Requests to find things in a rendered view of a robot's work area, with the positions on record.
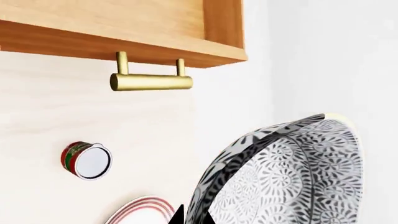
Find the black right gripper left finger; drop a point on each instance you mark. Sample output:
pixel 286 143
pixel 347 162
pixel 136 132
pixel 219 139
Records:
pixel 178 217

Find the black white patterned bowl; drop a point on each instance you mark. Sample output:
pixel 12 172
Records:
pixel 280 177

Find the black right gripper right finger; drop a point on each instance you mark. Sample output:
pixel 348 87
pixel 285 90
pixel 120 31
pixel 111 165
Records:
pixel 208 218

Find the white plate with red rings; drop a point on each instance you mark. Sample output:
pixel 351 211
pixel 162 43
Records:
pixel 140 212

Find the red green round can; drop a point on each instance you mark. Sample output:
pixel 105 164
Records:
pixel 85 161

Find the wooden cabinet drawer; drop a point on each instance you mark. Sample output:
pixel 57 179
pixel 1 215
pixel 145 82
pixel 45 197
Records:
pixel 124 28

